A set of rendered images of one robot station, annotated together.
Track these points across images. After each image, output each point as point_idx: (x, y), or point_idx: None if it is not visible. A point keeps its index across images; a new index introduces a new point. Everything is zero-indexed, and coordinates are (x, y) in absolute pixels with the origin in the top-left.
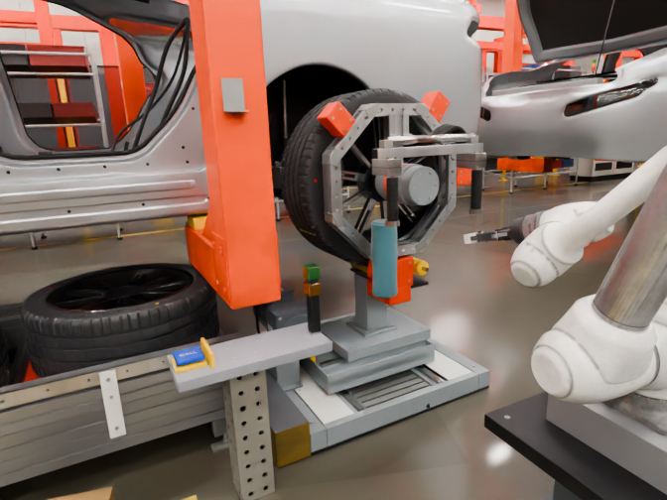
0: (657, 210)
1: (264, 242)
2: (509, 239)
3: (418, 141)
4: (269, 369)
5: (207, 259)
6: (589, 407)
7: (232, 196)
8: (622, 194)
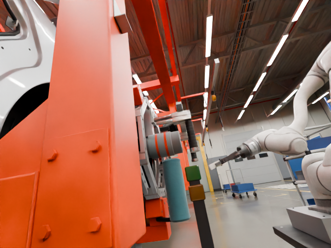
0: None
1: (134, 150)
2: (239, 156)
3: (166, 122)
4: None
5: None
6: None
7: (117, 84)
8: (304, 108)
